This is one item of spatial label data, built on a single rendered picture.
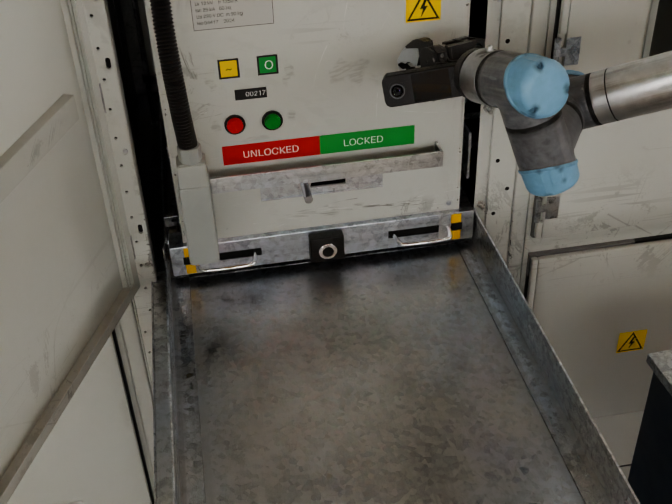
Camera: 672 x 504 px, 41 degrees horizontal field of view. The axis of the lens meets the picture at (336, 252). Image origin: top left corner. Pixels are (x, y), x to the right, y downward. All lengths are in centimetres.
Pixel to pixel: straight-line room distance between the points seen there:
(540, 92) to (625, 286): 78
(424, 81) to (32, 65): 54
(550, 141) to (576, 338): 77
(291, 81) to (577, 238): 65
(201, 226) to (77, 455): 65
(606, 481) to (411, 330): 41
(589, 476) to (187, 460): 55
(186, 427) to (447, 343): 43
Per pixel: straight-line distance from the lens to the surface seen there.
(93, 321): 153
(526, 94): 113
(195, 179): 137
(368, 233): 158
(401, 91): 128
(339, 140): 149
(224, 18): 138
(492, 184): 162
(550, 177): 121
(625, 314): 190
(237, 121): 144
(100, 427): 182
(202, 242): 143
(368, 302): 152
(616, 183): 169
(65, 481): 194
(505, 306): 152
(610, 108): 129
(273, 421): 133
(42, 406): 142
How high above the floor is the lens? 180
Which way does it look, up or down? 36 degrees down
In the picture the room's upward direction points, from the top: 2 degrees counter-clockwise
